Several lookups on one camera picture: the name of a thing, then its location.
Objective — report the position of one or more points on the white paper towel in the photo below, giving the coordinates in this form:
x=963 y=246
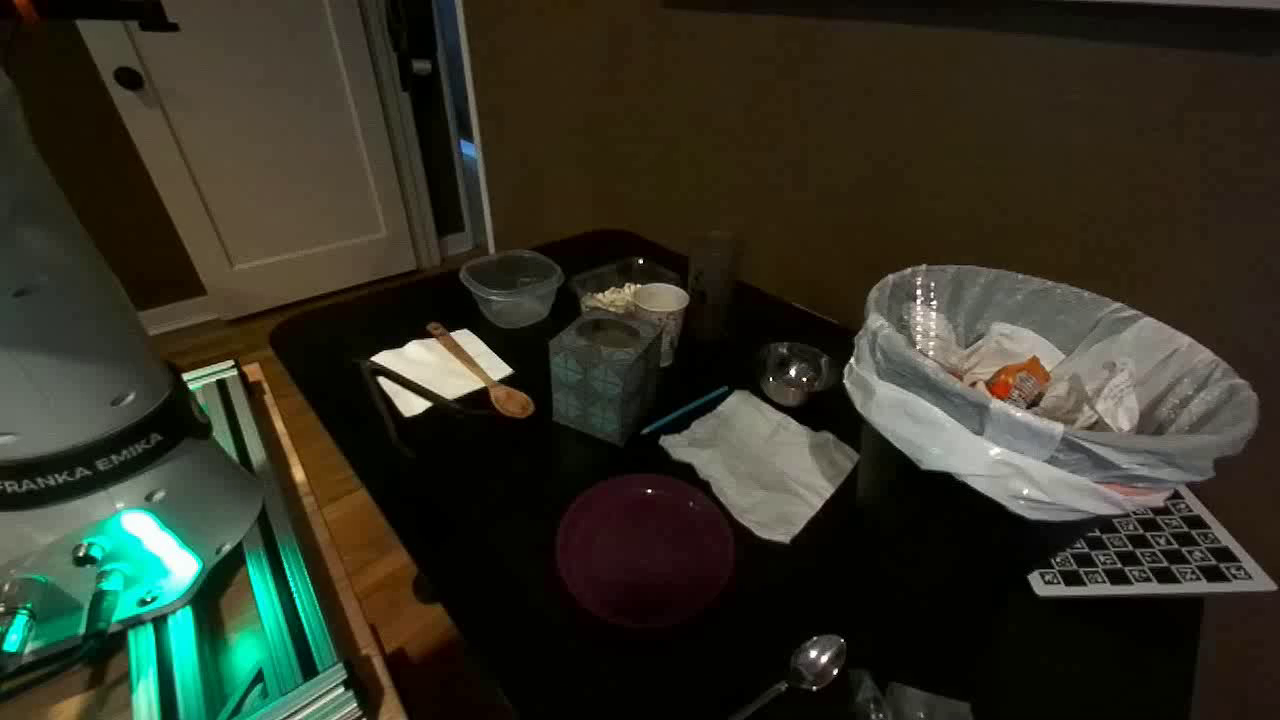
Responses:
x=765 y=467

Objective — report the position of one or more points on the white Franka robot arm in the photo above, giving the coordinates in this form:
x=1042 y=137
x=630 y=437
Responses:
x=65 y=403

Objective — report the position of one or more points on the small glass bowl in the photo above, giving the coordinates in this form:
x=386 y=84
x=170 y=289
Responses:
x=793 y=374

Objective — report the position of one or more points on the trash bin with white bag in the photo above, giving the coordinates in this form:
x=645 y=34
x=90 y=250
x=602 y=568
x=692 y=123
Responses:
x=934 y=441

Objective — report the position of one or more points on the blue straw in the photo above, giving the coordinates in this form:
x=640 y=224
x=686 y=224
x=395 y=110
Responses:
x=686 y=411

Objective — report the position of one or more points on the pile of white seeds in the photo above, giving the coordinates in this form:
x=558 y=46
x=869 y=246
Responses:
x=610 y=301

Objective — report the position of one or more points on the clear plastic seed container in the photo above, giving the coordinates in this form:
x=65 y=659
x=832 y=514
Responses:
x=604 y=287

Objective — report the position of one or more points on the dark cylindrical cup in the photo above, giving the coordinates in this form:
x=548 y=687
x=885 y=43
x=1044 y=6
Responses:
x=715 y=287

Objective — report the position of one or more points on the wooden spoon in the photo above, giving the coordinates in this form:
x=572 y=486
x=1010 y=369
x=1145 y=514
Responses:
x=506 y=399

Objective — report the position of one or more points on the empty clear plastic container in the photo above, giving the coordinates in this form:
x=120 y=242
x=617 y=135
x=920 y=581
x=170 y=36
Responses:
x=515 y=287

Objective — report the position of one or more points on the purple plate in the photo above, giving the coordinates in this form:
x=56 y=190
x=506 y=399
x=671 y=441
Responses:
x=645 y=548

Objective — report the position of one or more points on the white napkin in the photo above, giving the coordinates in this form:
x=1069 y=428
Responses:
x=424 y=364

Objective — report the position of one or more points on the black stick utensil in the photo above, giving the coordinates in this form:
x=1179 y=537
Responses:
x=405 y=383

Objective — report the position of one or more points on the metal spoon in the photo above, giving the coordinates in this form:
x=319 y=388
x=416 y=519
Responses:
x=815 y=660

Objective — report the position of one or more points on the orange wrapper trash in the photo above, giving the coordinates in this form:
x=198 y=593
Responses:
x=1018 y=383

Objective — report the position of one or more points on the white door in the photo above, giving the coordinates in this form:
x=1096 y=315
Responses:
x=282 y=135

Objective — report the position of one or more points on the clear plastic wrapper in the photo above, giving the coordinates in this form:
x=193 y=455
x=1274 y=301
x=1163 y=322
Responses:
x=920 y=700

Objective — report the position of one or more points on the crumpled plastic trash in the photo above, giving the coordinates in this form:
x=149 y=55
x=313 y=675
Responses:
x=1094 y=395

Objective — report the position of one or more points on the checkerboard calibration board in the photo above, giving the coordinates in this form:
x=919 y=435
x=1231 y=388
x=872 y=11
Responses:
x=1154 y=555

